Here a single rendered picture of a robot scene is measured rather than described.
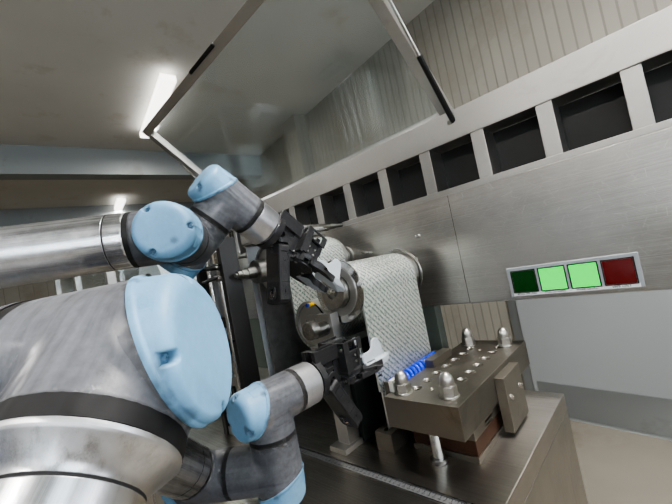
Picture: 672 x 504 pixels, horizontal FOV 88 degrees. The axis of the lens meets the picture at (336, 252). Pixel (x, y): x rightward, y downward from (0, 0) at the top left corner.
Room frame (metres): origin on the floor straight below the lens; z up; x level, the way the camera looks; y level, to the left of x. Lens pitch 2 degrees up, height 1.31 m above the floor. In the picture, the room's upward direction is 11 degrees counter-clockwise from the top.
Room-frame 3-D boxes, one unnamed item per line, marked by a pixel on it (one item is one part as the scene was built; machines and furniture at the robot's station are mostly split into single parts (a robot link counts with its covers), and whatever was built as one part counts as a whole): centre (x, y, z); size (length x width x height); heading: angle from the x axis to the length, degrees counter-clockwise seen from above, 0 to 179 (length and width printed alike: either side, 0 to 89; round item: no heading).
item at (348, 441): (0.81, 0.06, 1.05); 0.06 x 0.05 x 0.31; 137
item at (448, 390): (0.66, -0.16, 1.05); 0.04 x 0.04 x 0.04
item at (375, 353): (0.74, -0.04, 1.12); 0.09 x 0.03 x 0.06; 128
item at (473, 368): (0.81, -0.23, 1.00); 0.40 x 0.16 x 0.06; 137
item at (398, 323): (0.86, -0.12, 1.11); 0.23 x 0.01 x 0.18; 137
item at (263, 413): (0.57, 0.16, 1.11); 0.11 x 0.08 x 0.09; 137
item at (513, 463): (1.49, 0.67, 0.88); 2.52 x 0.66 x 0.04; 47
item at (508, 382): (0.76, -0.31, 0.97); 0.10 x 0.03 x 0.11; 137
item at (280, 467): (0.57, 0.17, 1.01); 0.11 x 0.08 x 0.11; 85
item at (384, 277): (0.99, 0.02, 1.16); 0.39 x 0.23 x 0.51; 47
